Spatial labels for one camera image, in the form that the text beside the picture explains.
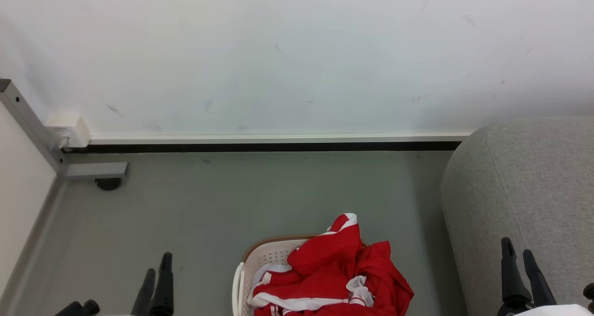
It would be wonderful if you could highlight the black floor edge strip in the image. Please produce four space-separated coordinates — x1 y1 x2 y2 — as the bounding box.
62 142 463 153

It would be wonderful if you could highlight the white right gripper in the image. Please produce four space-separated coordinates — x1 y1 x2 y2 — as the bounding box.
498 237 594 316

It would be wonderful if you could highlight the white partition panel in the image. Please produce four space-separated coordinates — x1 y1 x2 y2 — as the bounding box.
0 103 66 307

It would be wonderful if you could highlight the grey fabric sofa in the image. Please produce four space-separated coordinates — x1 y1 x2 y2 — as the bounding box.
440 116 594 316

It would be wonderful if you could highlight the white wall baseboard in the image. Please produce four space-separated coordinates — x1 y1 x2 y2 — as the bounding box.
88 131 472 145

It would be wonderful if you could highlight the white wall junction box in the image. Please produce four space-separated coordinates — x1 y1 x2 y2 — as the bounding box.
45 113 92 149

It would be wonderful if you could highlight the red and white garment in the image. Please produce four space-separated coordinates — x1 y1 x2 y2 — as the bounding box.
247 213 414 316

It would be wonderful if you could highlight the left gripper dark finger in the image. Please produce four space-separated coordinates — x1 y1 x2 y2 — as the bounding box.
131 268 156 316
148 252 174 316

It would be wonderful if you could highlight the white laundry basket brown rim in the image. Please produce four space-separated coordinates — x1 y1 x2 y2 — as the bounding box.
232 235 367 316

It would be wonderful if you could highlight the grey metal frame post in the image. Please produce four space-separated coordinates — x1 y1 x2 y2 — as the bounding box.
0 78 129 180

